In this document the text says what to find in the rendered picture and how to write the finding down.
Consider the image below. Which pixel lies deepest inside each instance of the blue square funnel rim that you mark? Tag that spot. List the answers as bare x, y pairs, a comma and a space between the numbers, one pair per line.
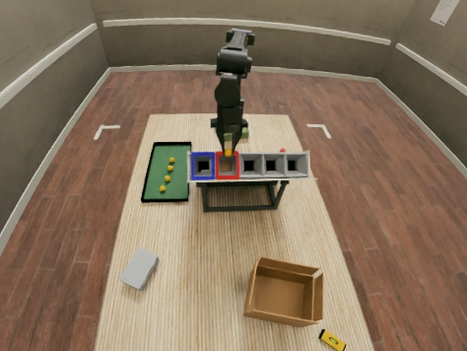
192, 165

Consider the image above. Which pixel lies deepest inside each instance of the yellow pocket level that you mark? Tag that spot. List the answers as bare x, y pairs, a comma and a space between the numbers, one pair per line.
332, 340

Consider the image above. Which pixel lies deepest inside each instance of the brown cardboard box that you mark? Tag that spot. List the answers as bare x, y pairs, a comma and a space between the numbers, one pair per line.
285, 297

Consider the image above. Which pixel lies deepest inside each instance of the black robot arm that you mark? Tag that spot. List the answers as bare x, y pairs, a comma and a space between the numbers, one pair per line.
232, 59

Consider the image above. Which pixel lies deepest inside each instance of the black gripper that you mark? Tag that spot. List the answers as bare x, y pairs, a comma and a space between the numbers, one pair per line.
221, 133

